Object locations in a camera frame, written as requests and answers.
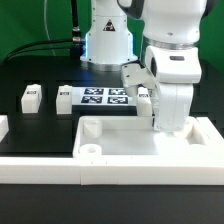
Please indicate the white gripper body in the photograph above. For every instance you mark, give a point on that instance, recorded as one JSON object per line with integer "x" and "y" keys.
{"x": 133, "y": 75}

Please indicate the white right fence bar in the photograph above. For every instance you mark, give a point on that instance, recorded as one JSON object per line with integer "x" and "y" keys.
{"x": 208, "y": 130}

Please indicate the white left fence block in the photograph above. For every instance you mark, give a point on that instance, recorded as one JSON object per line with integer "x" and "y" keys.
{"x": 4, "y": 128}

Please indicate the fiducial marker sheet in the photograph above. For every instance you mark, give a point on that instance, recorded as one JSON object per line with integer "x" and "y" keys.
{"x": 101, "y": 96}

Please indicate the white desk top tray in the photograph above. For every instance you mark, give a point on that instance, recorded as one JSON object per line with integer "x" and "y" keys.
{"x": 135, "y": 136}

